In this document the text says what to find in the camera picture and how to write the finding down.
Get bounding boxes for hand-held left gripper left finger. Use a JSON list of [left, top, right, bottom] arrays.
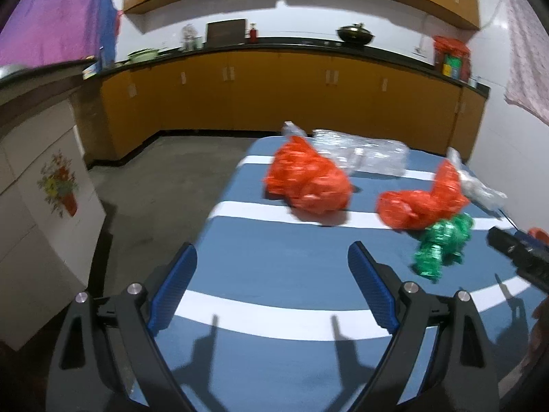
[[46, 241, 199, 412]]

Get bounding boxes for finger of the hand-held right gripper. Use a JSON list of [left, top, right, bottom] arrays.
[[486, 227, 549, 269], [516, 265, 549, 293]]

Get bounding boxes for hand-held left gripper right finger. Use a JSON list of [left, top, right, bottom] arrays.
[[347, 240, 501, 412]]

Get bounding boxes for green plastic bag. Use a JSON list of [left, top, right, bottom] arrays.
[[412, 214, 475, 283]]

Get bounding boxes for red plastic bag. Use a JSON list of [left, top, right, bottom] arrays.
[[262, 135, 354, 216], [376, 189, 464, 231], [431, 161, 469, 207]]

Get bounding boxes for white cabinet with flower decal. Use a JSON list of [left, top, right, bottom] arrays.
[[0, 62, 107, 352]]

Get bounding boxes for floral hanging cloth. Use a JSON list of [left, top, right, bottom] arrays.
[[498, 0, 549, 127]]

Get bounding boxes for red bag over canisters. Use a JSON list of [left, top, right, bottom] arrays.
[[432, 35, 471, 73]]

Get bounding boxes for wooden lower cabinets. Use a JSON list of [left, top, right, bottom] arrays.
[[71, 47, 488, 168]]

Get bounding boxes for green pot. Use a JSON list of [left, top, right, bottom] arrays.
[[128, 48, 160, 64]]

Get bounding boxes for clear bag on counter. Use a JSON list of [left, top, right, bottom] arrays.
[[180, 23, 199, 51]]

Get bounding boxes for black wok with lid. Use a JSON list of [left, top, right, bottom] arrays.
[[336, 23, 375, 46]]

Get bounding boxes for black countertop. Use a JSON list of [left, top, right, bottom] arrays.
[[83, 36, 491, 96]]

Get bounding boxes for dark cutting board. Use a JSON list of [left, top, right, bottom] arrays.
[[206, 19, 248, 44]]

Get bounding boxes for purple hanging cloth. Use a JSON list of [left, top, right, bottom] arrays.
[[0, 0, 123, 69]]

